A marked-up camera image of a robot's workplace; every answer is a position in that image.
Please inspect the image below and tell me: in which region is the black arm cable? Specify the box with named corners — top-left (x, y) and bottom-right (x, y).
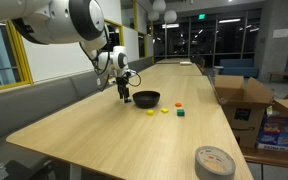
top-left (78, 33), bottom-right (143, 93)

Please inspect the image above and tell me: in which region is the yellow framed window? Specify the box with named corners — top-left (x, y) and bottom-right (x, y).
top-left (0, 19), bottom-right (34, 95)
top-left (103, 18), bottom-right (126, 48)
top-left (132, 0), bottom-right (155, 64)

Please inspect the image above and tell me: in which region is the dark wooden chair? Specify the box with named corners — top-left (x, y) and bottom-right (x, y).
top-left (193, 56), bottom-right (207, 74)

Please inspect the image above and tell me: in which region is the colourful printed snack box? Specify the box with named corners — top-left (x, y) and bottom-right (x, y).
top-left (256, 114), bottom-right (288, 153)

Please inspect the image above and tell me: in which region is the short blue sofa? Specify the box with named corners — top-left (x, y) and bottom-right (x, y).
top-left (219, 58), bottom-right (260, 79)

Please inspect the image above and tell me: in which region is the low wooden bench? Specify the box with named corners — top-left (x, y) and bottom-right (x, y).
top-left (268, 70), bottom-right (288, 83)

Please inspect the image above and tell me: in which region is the white globe pendant lamp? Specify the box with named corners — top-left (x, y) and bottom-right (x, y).
top-left (152, 0), bottom-right (167, 14)
top-left (163, 9), bottom-right (178, 24)
top-left (147, 11), bottom-right (160, 22)

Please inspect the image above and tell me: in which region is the grey upholstered wall bench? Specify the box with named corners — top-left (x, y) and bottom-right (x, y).
top-left (0, 56), bottom-right (155, 174)

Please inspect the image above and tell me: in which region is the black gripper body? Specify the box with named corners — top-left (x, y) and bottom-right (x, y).
top-left (115, 75), bottom-right (132, 90)

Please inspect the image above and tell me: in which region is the white paper pillar sign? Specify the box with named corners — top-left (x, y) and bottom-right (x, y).
top-left (272, 28), bottom-right (288, 39)

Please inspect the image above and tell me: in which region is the grey duct tape roll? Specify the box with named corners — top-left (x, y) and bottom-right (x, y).
top-left (194, 145), bottom-right (237, 180)

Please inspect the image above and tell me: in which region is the black bowl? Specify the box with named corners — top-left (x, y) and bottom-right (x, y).
top-left (132, 90), bottom-right (161, 110)

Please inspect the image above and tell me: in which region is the open cardboard box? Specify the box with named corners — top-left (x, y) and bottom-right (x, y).
top-left (207, 74), bottom-right (276, 149)

